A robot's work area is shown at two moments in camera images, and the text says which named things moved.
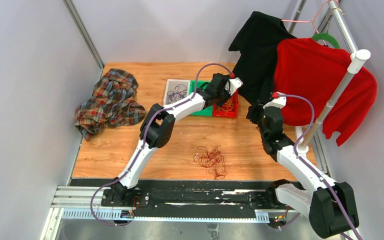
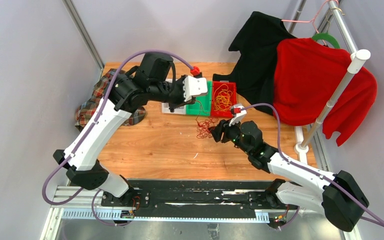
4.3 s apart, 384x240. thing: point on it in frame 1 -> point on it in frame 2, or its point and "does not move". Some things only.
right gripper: x=254 y=111 -> x=217 y=131
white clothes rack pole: x=358 y=59 does not move
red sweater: x=305 y=68 does not move
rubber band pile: x=213 y=160 -> x=204 y=123
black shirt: x=257 y=40 does not move
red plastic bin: x=230 y=108 does not move
